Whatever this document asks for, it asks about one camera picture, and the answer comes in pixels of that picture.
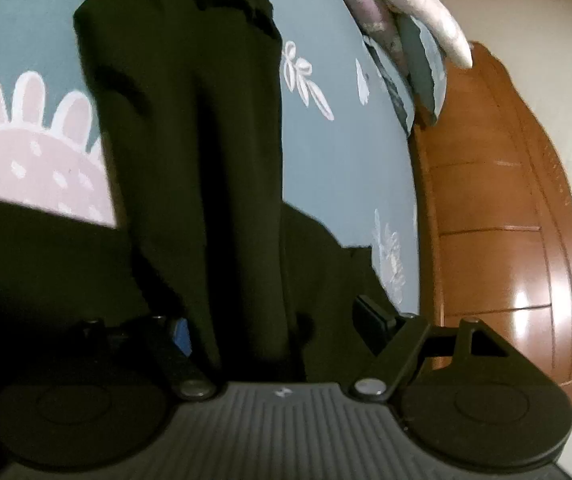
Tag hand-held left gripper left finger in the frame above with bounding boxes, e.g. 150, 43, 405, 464
73, 316, 217, 401

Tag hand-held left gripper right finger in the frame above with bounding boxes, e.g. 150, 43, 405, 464
348, 295, 517, 403

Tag black drawstring pants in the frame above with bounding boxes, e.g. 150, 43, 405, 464
0, 0, 402, 386

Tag plump teal pillow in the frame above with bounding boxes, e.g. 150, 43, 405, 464
398, 15, 449, 123

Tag pink floral quilt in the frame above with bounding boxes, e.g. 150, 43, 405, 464
356, 0, 474, 68

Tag purple floral quilt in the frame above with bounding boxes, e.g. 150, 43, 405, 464
316, 0, 407, 61

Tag wooden bed frame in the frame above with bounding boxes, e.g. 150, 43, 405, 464
408, 42, 572, 401

